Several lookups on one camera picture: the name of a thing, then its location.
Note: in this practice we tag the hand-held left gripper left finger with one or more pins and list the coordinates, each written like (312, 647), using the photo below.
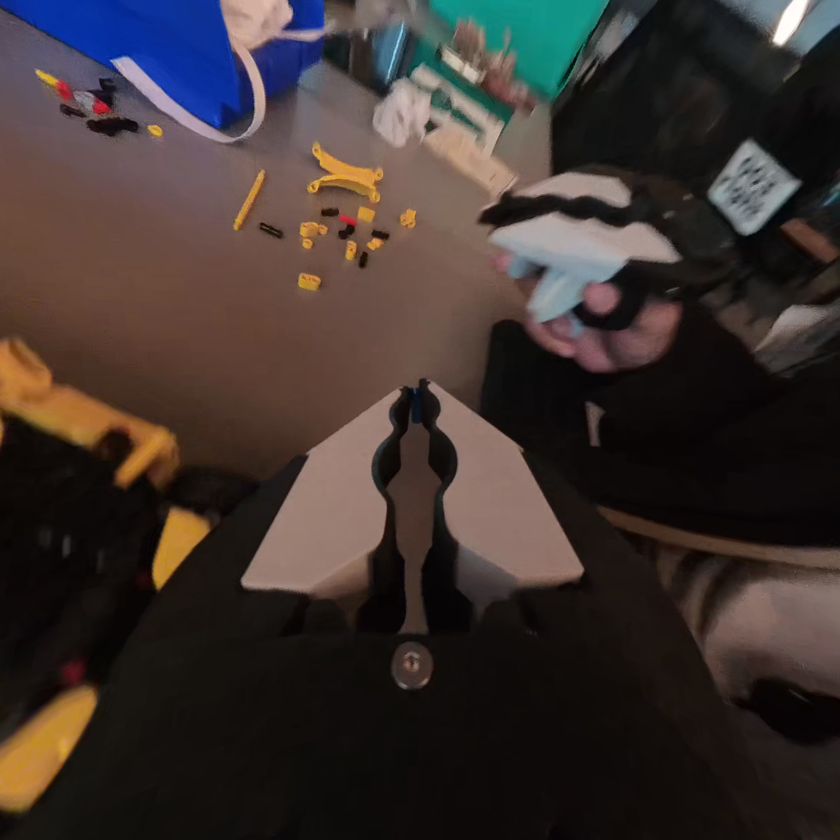
(308, 525)

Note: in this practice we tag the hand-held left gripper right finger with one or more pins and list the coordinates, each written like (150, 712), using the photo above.
(512, 525)

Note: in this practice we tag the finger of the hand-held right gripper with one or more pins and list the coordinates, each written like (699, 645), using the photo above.
(577, 187)
(577, 243)

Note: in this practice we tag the black pin blue tip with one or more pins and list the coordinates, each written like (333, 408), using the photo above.
(415, 401)

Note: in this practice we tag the yellow toy brick car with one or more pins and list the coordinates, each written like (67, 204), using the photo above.
(65, 558)

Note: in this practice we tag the person's right forearm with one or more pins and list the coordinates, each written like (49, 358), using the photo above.
(656, 426)

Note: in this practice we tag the person's right hand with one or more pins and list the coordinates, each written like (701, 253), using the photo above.
(630, 348)

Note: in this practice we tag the flat printed sheets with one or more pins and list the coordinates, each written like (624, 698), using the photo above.
(472, 144)

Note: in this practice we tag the black mesh chair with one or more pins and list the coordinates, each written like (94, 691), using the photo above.
(656, 79)

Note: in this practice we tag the teal plastic bin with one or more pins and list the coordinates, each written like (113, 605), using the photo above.
(525, 39)

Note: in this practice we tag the small wooden model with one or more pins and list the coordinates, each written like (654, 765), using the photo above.
(485, 59)

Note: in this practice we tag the crumpled white paper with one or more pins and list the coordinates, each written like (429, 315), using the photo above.
(400, 115)

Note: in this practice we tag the scatter of small yellow bricks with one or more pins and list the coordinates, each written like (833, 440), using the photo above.
(348, 233)

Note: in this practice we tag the yellow two-hole connector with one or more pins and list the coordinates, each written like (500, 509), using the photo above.
(308, 281)

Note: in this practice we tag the black fleece-lined jacket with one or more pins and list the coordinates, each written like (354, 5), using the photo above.
(754, 551)

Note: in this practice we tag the white striped shirt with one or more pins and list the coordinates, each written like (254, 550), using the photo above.
(774, 623)

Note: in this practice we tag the long black axle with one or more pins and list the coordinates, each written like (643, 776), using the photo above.
(270, 230)

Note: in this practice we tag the thin yellow stick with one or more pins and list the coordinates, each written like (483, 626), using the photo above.
(249, 200)

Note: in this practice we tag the blue plastic bin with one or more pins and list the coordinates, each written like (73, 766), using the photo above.
(164, 52)

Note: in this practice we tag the cluster of small mixed bricks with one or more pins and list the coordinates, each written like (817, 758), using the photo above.
(92, 105)

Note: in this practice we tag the yellow curved frame piece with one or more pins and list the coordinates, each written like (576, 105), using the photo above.
(344, 174)

